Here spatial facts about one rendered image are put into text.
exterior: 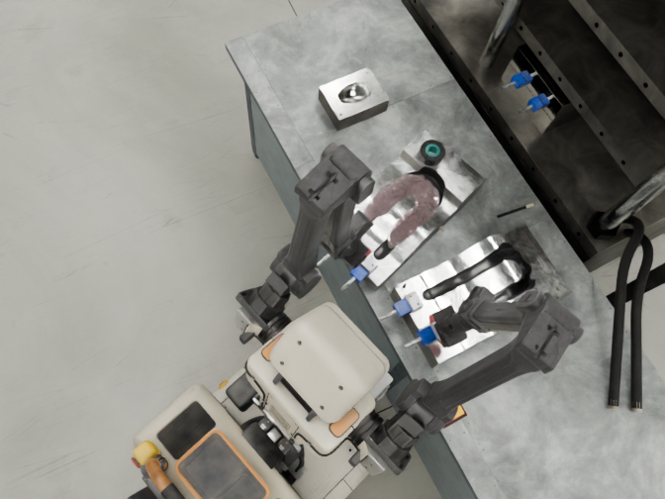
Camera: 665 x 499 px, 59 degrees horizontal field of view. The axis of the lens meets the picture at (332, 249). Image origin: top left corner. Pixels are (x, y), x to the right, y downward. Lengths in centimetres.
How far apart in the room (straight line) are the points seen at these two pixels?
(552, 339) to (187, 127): 234
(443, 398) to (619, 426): 86
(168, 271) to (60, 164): 77
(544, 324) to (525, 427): 83
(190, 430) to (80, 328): 113
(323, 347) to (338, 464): 113
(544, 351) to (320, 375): 44
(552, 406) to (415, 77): 123
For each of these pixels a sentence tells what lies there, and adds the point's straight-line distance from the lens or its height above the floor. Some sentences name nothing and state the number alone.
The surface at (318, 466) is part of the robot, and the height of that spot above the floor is 28.
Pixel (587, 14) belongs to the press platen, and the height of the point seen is 126.
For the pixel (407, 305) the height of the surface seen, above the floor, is 90.
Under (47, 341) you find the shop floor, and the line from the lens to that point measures 283.
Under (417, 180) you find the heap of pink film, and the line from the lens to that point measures 194.
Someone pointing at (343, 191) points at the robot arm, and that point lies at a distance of 107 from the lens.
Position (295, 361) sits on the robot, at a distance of 125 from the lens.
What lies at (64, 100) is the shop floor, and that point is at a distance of 332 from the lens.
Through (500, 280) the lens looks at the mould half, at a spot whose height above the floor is 92.
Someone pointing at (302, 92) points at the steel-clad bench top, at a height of 80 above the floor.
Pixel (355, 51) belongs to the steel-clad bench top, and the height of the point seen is 80.
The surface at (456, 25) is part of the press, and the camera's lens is 249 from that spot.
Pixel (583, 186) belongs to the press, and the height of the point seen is 78.
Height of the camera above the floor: 257
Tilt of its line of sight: 69 degrees down
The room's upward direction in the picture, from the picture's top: 10 degrees clockwise
